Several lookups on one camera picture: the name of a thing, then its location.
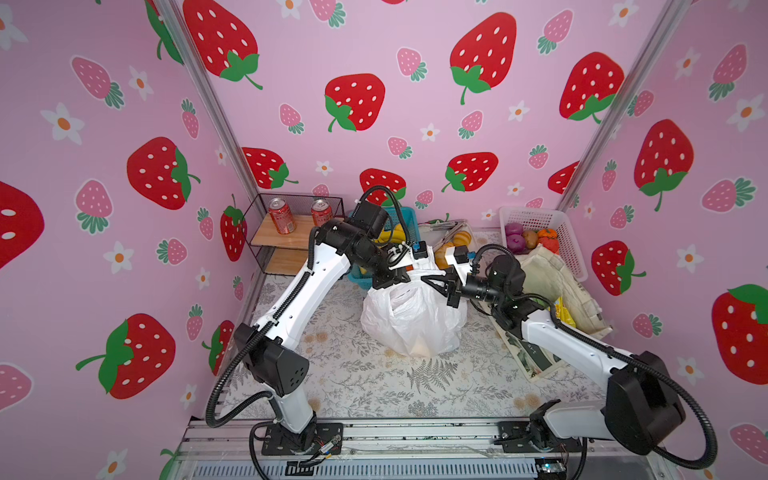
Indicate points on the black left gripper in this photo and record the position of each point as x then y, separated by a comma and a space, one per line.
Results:
390, 278

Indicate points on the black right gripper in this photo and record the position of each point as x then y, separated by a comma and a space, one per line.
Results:
451, 291

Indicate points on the white plastic bag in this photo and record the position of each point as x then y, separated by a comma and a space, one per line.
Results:
413, 319

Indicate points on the beige canvas tote bag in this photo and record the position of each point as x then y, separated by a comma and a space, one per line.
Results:
548, 275

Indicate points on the yellow chips bag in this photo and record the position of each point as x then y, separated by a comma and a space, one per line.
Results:
563, 314

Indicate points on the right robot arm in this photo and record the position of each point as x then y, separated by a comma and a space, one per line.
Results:
642, 404

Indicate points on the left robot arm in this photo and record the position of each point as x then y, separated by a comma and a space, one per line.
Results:
268, 348

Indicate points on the teal plastic basket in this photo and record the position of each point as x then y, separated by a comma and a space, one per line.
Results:
363, 278

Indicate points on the long striped bread loaf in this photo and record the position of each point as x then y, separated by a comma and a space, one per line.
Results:
440, 255

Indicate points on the yellow banana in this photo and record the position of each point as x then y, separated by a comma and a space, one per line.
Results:
392, 236

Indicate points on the white plastic tray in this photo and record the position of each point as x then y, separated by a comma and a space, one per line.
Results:
437, 239

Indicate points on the small striped bread roll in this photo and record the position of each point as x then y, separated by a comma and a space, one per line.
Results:
462, 238

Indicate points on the metal tongs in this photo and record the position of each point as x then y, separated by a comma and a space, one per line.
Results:
427, 227

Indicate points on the red soda can right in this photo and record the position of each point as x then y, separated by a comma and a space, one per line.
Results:
321, 211

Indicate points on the red soda can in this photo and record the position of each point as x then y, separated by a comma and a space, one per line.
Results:
282, 216
321, 211

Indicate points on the purple onion front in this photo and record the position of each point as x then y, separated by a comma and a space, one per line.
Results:
516, 243

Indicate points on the purple onion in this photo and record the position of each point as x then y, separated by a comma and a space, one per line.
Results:
516, 243
513, 228

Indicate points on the purple onion back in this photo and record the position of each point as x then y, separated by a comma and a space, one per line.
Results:
513, 228

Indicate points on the brown potato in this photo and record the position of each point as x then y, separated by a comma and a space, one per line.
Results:
531, 239

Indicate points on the red soda can left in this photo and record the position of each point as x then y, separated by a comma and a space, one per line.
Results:
282, 216

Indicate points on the white plastic basket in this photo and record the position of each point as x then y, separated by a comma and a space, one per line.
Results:
538, 219

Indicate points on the red tomato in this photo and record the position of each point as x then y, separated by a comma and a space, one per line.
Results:
552, 244

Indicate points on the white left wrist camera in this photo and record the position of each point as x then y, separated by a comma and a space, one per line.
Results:
417, 257

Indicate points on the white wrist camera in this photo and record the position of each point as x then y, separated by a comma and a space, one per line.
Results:
458, 259
417, 257

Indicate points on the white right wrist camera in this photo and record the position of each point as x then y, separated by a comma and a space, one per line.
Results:
458, 259

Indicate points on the black wire wooden shelf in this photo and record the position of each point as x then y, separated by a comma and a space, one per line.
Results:
276, 253

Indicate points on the metal base rail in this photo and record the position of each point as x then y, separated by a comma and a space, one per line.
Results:
397, 448

